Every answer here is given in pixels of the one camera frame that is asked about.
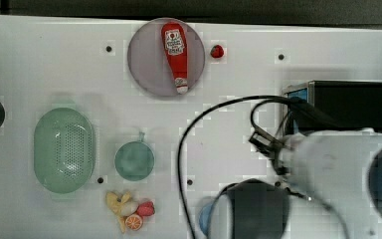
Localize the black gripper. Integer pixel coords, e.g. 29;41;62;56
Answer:
269;133;300;194

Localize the black toaster oven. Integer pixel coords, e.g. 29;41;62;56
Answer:
283;81;382;133

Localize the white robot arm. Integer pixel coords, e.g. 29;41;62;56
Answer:
207;129;382;239

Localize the blue plastic cup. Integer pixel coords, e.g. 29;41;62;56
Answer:
198;202;213;236

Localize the toy strawberry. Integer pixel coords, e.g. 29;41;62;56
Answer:
210;45;224;59

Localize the red toy fruit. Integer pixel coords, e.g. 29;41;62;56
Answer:
136;201;155;217

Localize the green measuring cup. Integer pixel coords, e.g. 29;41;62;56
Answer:
114;131;155;181

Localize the toy orange slice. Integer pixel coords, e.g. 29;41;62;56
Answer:
125;214;143;231

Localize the red ketchup bottle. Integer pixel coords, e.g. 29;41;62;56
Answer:
161;21;188;95

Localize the lilac round plate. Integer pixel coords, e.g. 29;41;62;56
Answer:
127;18;205;97

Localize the green perforated colander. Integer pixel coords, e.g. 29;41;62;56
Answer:
34;108;96;194

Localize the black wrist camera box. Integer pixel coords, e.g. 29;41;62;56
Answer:
249;129;283;157

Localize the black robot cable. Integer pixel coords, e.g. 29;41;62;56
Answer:
176;95;312;239

